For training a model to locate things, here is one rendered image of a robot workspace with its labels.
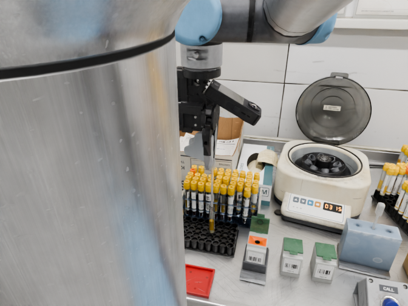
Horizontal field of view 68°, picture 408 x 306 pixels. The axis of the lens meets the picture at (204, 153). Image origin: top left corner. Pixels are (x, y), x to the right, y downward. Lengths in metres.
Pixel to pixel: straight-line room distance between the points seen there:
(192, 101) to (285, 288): 0.42
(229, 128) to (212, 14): 0.72
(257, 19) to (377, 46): 0.72
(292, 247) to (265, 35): 0.43
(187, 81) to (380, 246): 0.52
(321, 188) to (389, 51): 0.49
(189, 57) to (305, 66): 0.60
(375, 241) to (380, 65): 0.58
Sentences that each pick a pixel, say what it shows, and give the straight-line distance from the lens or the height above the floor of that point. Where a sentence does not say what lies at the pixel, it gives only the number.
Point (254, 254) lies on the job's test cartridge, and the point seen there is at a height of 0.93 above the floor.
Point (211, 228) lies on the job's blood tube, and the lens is 0.74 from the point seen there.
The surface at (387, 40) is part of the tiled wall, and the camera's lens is 1.10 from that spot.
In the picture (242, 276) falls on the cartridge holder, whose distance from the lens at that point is 0.69.
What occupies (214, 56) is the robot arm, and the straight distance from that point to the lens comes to 0.54.
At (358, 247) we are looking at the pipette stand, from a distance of 0.75.
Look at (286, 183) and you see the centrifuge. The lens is 0.84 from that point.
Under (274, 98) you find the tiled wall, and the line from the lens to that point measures 1.10.
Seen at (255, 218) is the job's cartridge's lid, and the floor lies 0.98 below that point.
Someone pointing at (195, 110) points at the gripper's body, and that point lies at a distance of 0.56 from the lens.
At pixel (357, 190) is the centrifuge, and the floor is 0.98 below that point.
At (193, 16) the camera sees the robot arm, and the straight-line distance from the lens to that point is 0.40.
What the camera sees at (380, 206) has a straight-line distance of 0.70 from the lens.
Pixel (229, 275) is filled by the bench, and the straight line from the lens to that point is 0.70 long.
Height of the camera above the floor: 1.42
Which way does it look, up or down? 28 degrees down
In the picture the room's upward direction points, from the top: straight up
